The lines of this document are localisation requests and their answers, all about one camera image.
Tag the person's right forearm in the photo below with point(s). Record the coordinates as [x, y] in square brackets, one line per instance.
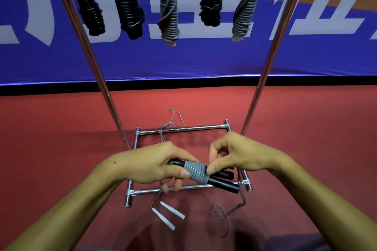
[324, 200]

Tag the person's left hand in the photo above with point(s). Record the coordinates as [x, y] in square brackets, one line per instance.
[147, 165]

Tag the silver metal hanging rack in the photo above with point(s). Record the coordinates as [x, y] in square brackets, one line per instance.
[88, 53]

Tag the person's left thumb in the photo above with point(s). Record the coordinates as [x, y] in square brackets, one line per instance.
[181, 173]

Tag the person's right hand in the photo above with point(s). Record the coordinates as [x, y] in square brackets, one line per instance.
[247, 153]

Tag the person's right thumb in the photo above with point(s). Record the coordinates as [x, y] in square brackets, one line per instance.
[215, 167]

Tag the person's left forearm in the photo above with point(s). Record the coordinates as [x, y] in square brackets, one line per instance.
[73, 200]

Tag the blue banner with white print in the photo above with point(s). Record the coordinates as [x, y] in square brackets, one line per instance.
[188, 59]

